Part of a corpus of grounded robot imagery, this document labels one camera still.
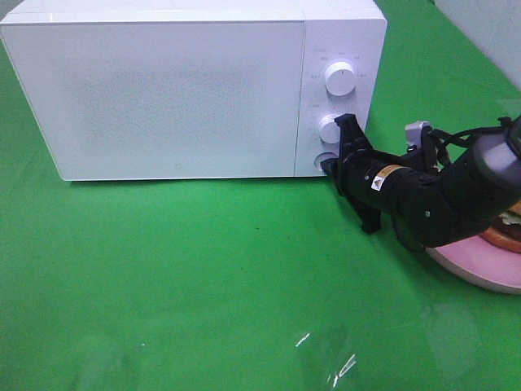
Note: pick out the pink round plate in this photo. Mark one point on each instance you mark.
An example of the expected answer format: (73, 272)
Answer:
(480, 263)

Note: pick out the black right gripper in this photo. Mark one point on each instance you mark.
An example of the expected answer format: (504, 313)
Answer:
(373, 182)

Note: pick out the white microwave door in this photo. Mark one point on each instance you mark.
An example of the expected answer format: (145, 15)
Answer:
(152, 101)

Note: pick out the white microwave oven body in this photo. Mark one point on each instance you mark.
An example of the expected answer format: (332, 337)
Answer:
(352, 31)

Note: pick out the round door release button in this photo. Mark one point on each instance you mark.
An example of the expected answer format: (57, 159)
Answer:
(322, 157)

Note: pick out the white round knob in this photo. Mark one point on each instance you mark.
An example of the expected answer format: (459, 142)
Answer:
(340, 78)
(328, 130)

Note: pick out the green table cloth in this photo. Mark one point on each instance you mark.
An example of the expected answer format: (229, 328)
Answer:
(250, 283)

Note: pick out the burger with lettuce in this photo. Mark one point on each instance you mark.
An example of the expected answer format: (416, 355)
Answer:
(504, 231)

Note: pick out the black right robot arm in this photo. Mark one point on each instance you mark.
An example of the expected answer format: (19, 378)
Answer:
(447, 187)

